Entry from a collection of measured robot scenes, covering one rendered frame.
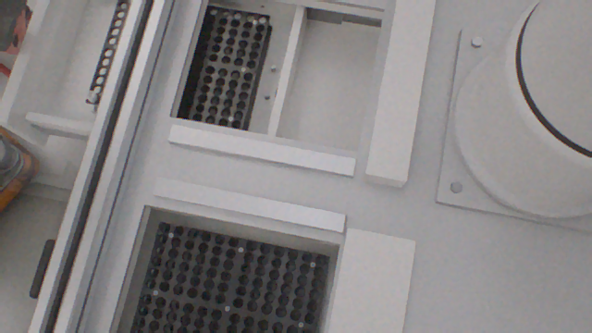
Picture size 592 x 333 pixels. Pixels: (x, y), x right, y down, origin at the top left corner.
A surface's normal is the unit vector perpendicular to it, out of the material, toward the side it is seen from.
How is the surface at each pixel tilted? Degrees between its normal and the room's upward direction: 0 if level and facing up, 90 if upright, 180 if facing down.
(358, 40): 0
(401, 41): 0
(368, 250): 0
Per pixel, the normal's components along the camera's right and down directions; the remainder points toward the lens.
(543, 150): -0.65, 0.74
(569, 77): -0.86, 0.50
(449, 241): -0.04, -0.25
